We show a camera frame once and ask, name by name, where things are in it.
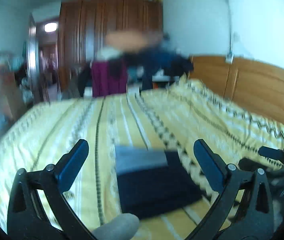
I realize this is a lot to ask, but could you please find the yellow patterned bed blanket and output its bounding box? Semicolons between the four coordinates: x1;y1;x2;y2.
0;78;284;239

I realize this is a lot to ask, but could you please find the light blue collared shirt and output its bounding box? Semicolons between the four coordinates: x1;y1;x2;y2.
115;146;168;176

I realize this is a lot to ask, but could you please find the pile of dark clothes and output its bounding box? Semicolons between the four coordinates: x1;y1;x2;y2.
124;47;193;90

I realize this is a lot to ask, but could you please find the wooden bed headboard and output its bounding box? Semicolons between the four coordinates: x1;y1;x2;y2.
189;55;284;124

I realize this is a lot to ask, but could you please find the maroon hanging garment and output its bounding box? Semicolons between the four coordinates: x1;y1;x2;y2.
91;60;128;98

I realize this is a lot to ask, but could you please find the brown wooden wardrobe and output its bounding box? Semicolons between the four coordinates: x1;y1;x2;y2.
57;0;163;90

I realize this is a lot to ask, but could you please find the dark navy blue garment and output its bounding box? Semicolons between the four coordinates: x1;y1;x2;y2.
117;151;202;219

